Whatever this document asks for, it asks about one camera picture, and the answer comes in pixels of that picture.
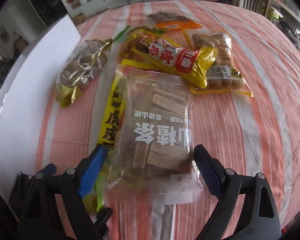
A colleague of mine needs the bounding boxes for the white board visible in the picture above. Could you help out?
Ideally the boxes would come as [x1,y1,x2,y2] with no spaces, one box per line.
[0,14,82,178]

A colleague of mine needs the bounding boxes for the clear gold-edged snack packet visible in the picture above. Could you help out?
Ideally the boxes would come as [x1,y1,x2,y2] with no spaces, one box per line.
[55,39,114,109]

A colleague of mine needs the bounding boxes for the black tall cabinet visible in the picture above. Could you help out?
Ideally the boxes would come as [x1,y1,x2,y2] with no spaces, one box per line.
[22,0,68,28]

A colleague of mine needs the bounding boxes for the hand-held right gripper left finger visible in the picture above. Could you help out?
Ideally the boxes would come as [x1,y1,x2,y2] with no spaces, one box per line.
[17,145,113,240]

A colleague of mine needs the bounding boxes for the white low cabinet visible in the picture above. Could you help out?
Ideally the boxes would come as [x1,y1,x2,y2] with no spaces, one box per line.
[69,0,150,24]

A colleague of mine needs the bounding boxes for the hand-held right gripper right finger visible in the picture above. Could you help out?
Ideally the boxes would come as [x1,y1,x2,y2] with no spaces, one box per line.
[193,144,282,240]

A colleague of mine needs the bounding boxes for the yellow red label snack packet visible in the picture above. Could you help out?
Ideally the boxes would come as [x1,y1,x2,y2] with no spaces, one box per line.
[90,76,128,213]
[119,27,217,89]

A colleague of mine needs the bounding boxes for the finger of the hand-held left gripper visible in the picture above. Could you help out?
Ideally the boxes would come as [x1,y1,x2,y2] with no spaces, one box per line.
[9,163,57,218]

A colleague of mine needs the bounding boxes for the orange snack packet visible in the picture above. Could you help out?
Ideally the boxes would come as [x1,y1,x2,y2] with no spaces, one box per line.
[147,11,203,32]

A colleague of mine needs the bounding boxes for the clear packet of brown bars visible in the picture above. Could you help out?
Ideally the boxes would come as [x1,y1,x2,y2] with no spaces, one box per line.
[102,64,205,205]

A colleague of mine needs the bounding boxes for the green snack packet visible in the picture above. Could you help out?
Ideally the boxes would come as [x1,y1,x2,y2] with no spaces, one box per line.
[113,25,167,43]

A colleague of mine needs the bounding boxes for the clear yellow-edged peanut packet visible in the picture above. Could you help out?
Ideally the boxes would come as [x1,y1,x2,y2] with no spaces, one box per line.
[187,31,255,98]

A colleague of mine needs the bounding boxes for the orange white striped cloth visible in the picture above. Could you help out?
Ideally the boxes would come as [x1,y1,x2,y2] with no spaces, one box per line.
[36,0,300,240]

